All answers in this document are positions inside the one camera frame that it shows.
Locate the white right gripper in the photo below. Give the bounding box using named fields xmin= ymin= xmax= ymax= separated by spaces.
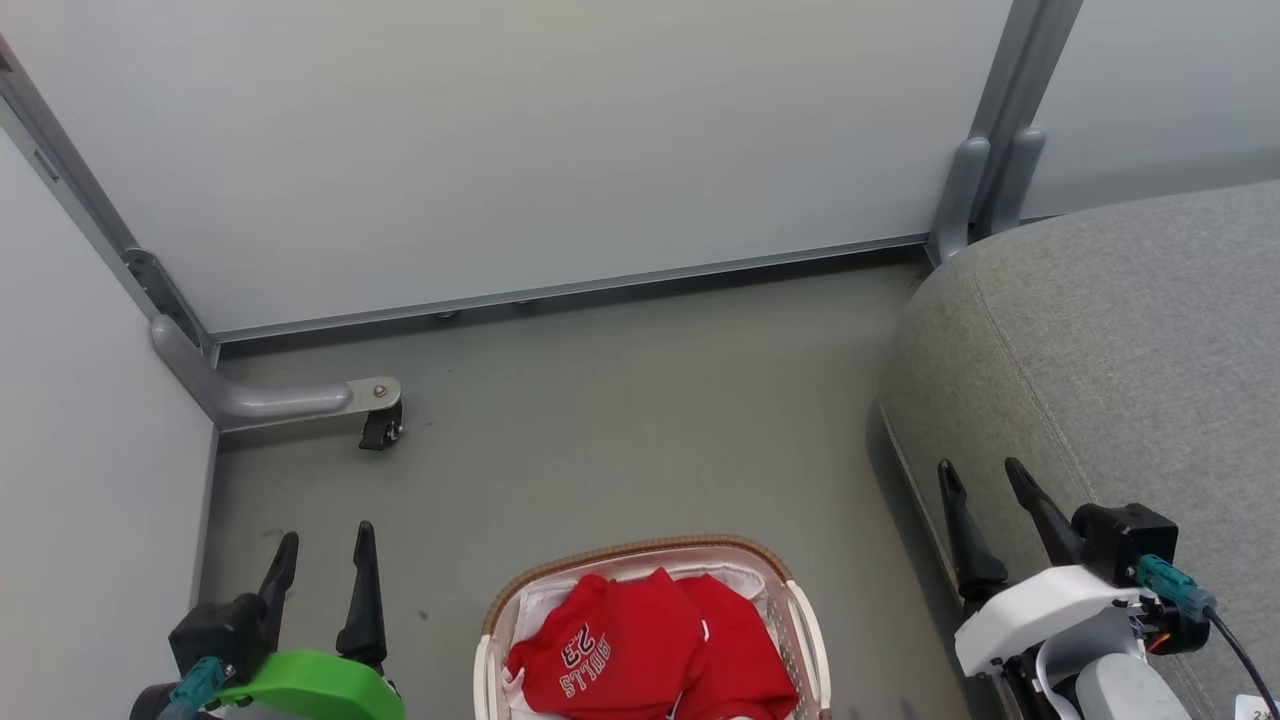
xmin=937 ymin=457 xmax=1143 ymax=679

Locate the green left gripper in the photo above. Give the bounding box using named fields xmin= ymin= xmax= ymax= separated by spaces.
xmin=213 ymin=521 xmax=407 ymax=720

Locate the red Bulls 23 jersey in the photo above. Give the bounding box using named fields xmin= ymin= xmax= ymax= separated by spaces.
xmin=506 ymin=569 xmax=709 ymax=720

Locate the white wicker-rimmed laundry basket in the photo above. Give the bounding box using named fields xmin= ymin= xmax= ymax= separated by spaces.
xmin=472 ymin=535 xmax=834 ymax=720

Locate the black caster wheel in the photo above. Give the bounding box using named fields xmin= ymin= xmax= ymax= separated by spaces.
xmin=359 ymin=400 xmax=405 ymax=452

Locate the grey partition foot bar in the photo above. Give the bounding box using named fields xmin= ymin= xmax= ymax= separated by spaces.
xmin=150 ymin=314 xmax=404 ymax=434

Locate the grey fabric sofa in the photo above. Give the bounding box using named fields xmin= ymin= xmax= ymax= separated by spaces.
xmin=877 ymin=180 xmax=1280 ymax=720

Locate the red jersey shirt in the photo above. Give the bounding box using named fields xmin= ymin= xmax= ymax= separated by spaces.
xmin=500 ymin=560 xmax=773 ymax=720

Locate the teal plug left camera cable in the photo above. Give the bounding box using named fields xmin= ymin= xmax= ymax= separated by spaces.
xmin=155 ymin=655 xmax=229 ymax=720

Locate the teal plug camera cable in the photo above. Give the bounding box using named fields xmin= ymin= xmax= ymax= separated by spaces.
xmin=155 ymin=655 xmax=229 ymax=720
xmin=1136 ymin=554 xmax=1280 ymax=716

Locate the teal plug right camera cable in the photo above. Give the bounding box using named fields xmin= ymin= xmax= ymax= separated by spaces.
xmin=1136 ymin=554 xmax=1280 ymax=716

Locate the grey partition bottom rail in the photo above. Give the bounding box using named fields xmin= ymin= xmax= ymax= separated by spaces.
xmin=208 ymin=234 xmax=933 ymax=347

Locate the grey partition post with feet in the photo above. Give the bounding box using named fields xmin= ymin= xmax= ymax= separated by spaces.
xmin=925 ymin=0 xmax=1086 ymax=267

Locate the grey partition corner post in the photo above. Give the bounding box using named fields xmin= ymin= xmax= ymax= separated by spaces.
xmin=0 ymin=35 xmax=219 ymax=356

